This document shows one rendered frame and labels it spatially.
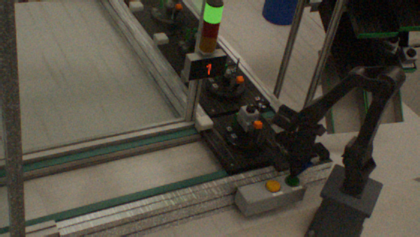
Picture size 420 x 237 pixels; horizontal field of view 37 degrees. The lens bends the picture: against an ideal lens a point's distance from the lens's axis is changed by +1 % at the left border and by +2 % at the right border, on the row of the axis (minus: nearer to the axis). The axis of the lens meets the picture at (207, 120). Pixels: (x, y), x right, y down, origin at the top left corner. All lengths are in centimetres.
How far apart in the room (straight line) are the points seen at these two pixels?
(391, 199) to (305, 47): 89
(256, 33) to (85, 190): 124
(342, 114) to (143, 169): 69
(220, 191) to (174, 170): 18
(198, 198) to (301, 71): 97
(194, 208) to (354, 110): 67
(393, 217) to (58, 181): 104
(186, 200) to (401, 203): 75
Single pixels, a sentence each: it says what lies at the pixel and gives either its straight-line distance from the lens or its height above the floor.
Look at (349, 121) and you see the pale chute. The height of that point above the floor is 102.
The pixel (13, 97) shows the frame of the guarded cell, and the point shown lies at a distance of 131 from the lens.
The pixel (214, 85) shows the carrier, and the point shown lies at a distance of 217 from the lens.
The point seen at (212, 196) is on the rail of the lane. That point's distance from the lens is 185.
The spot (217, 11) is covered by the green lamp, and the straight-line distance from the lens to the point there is 179.
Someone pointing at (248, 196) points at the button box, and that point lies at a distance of 186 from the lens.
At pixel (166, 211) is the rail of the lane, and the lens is 181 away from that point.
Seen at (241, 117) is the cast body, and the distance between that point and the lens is 198.
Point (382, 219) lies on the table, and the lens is 210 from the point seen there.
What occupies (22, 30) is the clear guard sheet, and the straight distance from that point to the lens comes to 167.
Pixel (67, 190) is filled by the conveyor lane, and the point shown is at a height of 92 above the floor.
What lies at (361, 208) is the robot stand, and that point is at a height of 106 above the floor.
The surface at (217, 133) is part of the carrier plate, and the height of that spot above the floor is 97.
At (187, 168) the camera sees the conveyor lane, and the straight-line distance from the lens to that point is 197.
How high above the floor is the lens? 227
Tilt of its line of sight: 39 degrees down
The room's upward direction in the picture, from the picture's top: 11 degrees clockwise
